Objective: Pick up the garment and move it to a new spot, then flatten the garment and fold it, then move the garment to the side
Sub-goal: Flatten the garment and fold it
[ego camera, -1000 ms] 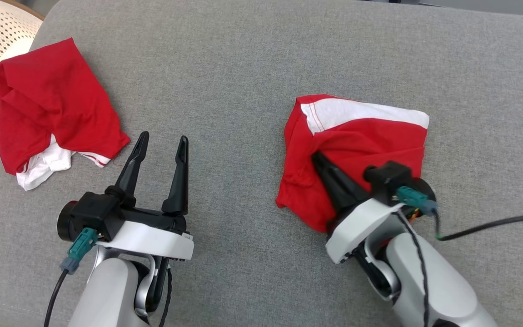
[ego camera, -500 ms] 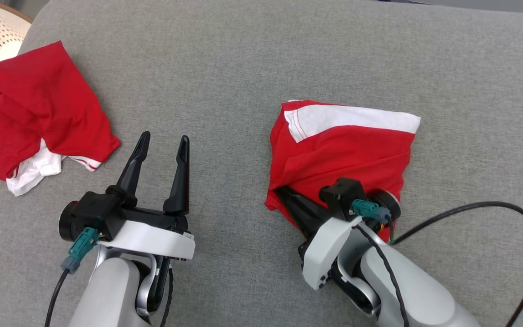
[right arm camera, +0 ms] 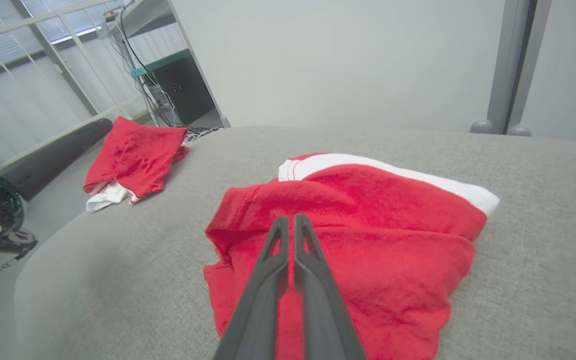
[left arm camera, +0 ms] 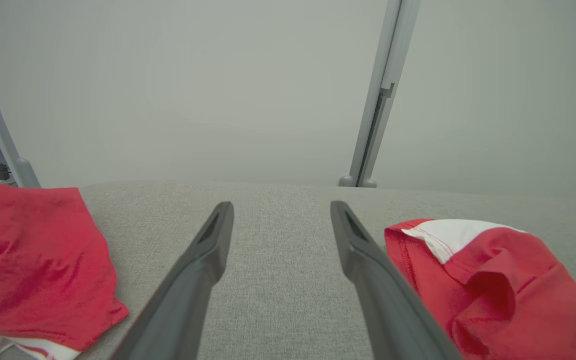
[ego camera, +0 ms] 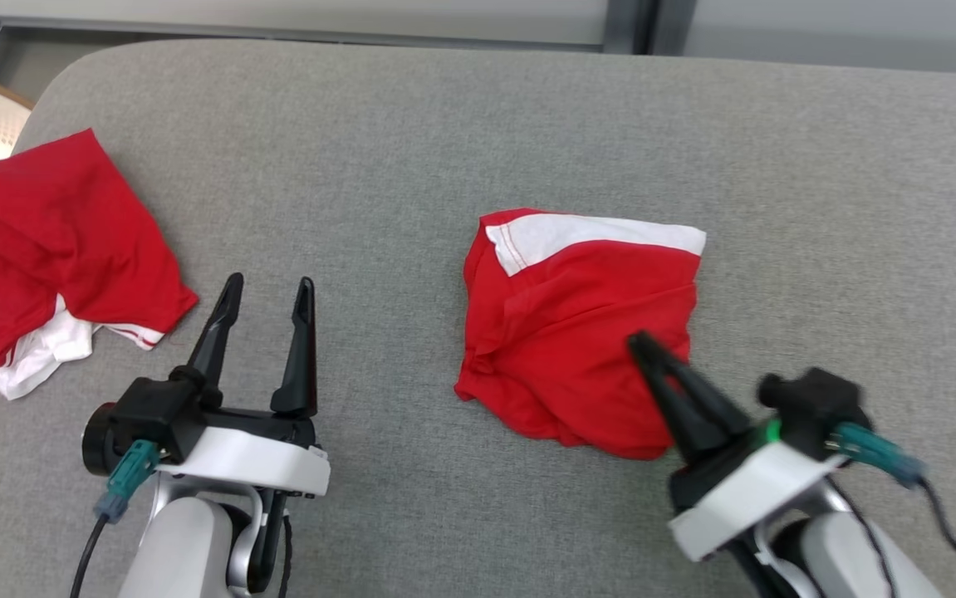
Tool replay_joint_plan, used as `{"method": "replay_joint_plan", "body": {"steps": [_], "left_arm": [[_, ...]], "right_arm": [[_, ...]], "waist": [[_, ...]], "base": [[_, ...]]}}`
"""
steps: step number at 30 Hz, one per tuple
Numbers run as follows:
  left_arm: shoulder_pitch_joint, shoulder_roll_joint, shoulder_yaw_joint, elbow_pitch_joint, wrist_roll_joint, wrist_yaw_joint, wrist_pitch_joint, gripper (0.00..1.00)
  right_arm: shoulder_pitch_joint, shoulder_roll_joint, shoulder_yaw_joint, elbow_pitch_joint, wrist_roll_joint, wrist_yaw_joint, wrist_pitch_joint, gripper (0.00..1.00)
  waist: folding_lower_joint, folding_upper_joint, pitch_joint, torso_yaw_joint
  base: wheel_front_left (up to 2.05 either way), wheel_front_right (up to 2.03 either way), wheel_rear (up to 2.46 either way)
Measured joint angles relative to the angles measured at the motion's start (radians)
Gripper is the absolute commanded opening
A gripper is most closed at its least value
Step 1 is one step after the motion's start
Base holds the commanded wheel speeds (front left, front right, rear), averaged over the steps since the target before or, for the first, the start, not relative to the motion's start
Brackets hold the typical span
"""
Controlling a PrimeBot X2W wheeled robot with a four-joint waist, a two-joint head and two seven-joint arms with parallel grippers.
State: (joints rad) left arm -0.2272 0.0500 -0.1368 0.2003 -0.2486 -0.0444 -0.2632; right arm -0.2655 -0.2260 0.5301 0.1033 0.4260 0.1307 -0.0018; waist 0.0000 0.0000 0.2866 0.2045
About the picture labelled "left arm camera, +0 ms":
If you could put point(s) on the red shirt with white sleeves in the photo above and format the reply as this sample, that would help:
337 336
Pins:
32 260

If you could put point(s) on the grey partition end post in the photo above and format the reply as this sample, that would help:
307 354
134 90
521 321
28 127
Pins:
1 125

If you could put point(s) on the grey rounded post foot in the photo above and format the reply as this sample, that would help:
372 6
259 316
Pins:
369 183
346 181

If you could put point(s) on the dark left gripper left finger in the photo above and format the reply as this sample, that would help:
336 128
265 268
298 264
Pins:
182 300

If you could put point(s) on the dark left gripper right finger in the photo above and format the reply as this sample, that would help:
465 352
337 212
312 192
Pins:
388 310

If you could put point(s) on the grey metal partition post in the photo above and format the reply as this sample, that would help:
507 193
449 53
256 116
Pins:
393 50

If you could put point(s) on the red shorts with white patches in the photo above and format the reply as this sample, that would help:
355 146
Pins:
508 300

